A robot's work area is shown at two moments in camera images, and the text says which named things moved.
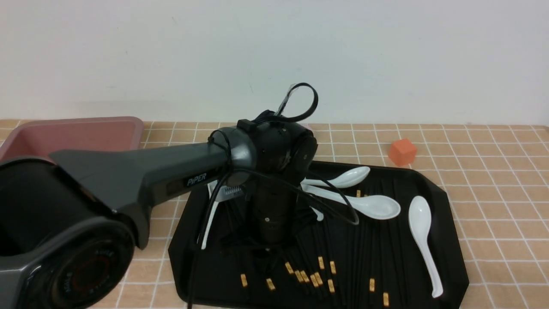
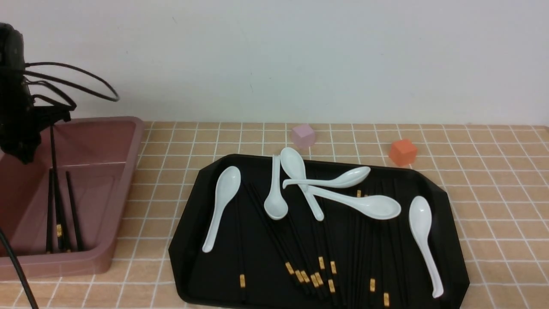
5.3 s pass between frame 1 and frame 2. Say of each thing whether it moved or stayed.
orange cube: stayed
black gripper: moved
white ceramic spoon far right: stayed
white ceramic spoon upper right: stayed
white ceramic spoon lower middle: stayed
